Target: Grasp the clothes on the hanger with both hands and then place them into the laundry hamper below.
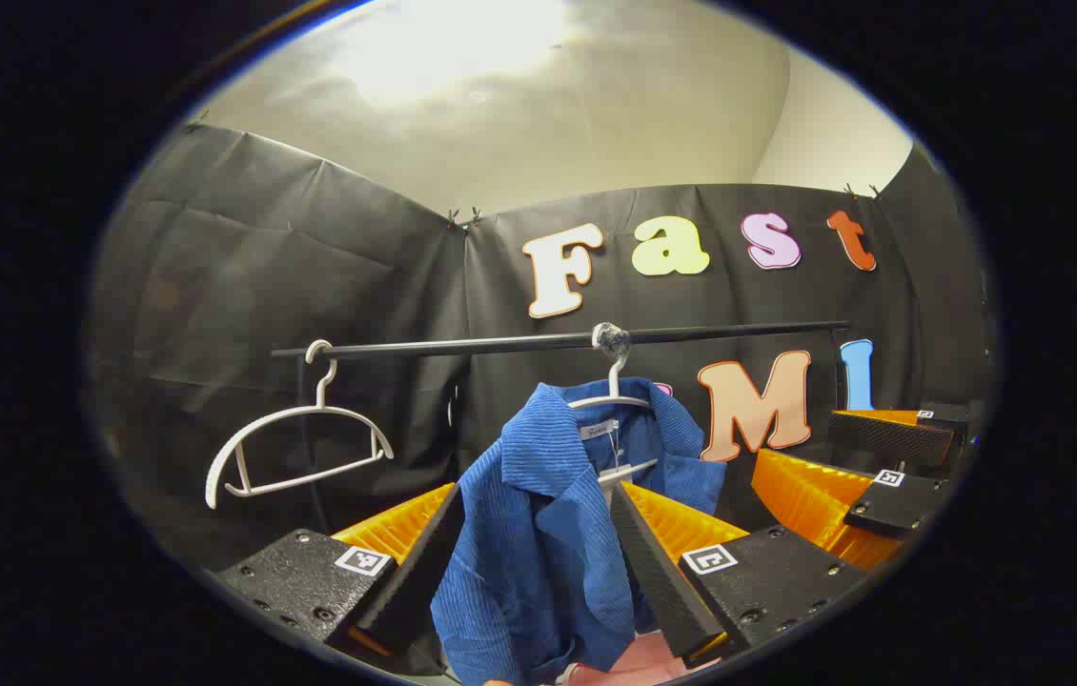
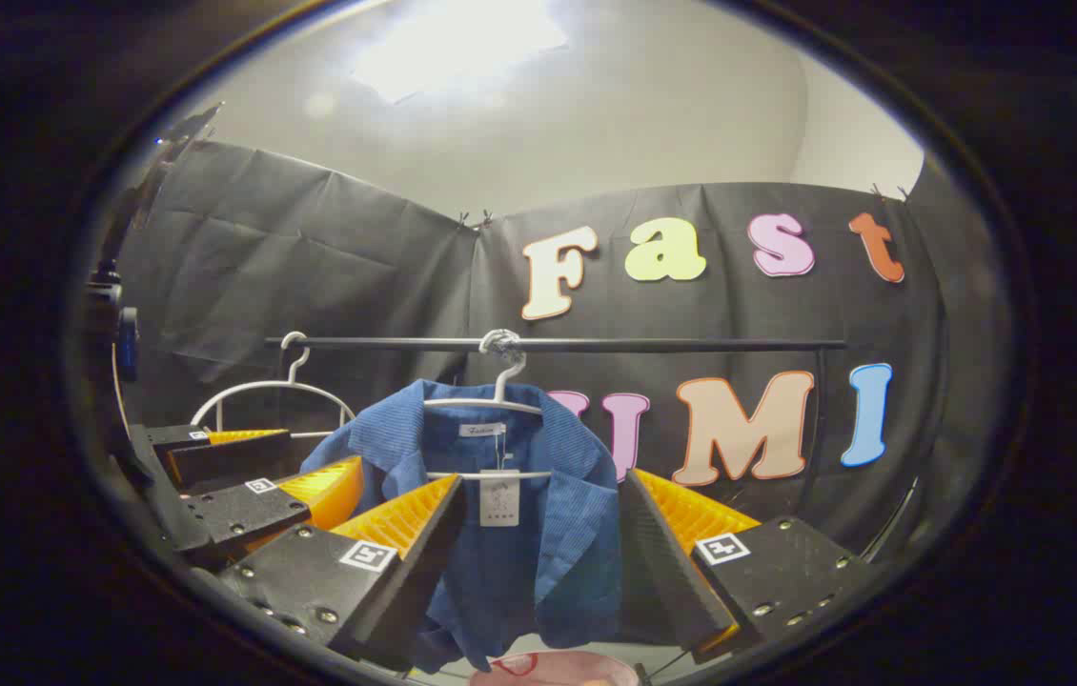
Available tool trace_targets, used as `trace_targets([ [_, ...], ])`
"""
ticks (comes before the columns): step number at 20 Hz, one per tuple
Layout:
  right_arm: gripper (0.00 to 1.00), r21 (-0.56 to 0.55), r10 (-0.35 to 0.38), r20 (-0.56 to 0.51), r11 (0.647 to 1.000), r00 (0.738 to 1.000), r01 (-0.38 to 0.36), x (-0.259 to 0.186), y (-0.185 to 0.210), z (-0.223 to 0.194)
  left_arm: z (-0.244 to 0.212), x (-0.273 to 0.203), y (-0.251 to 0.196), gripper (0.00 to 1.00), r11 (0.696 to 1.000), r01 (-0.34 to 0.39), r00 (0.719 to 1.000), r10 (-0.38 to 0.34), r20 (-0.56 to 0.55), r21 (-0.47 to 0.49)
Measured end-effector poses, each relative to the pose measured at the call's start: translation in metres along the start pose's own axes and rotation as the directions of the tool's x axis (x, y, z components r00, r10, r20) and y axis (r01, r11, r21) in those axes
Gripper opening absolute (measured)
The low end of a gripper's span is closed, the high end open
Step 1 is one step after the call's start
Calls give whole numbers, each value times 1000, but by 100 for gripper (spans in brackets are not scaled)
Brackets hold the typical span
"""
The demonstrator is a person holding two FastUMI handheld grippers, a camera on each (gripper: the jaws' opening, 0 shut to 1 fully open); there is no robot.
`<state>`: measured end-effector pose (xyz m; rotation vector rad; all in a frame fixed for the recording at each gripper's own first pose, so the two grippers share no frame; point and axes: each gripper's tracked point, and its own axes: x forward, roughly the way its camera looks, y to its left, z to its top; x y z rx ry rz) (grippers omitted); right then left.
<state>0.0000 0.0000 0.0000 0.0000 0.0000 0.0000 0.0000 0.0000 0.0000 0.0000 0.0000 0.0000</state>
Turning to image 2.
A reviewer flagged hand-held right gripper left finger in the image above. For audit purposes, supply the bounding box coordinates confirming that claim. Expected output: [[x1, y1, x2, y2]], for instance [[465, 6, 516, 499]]
[[214, 474, 468, 673]]

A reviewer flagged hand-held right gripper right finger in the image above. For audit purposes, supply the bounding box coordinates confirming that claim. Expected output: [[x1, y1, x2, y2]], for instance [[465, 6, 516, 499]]
[[617, 467, 862, 666]]

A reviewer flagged blue corduroy shirt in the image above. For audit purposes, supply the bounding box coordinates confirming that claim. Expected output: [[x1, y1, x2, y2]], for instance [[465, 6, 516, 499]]
[[300, 379, 623, 673]]

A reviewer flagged pink laundry hamper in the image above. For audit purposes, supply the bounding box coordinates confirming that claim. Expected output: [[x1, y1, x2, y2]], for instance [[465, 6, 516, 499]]
[[470, 651, 640, 686]]

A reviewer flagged white clothes hanger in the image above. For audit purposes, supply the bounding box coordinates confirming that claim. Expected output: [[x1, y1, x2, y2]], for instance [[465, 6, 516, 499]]
[[191, 331, 356, 439], [424, 329, 554, 482]]

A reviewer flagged black clothes rack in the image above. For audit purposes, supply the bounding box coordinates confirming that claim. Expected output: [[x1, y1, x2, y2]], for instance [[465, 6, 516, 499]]
[[264, 333, 852, 477]]

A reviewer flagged white paper hang tag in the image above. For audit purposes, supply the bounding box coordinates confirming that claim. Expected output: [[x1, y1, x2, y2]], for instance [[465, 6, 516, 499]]
[[479, 470, 521, 528]]

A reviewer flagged black backdrop cloth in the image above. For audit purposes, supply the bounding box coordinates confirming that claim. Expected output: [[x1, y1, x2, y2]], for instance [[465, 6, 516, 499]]
[[114, 141, 1016, 573]]

